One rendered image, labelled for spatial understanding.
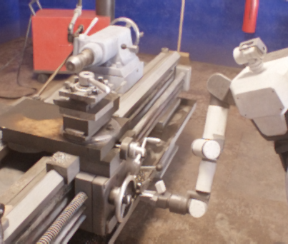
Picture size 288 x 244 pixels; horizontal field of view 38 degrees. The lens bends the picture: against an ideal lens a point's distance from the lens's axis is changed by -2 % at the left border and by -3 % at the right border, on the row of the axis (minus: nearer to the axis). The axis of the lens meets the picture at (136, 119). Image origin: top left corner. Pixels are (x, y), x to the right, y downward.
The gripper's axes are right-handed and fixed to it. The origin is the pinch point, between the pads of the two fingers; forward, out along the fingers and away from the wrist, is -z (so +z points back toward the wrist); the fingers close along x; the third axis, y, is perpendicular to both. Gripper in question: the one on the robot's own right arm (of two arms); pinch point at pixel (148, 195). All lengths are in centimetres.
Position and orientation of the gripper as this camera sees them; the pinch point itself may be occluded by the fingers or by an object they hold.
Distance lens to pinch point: 188.5
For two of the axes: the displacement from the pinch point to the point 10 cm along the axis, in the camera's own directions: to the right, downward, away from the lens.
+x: -3.2, 1.6, -9.3
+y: -1.3, 9.7, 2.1
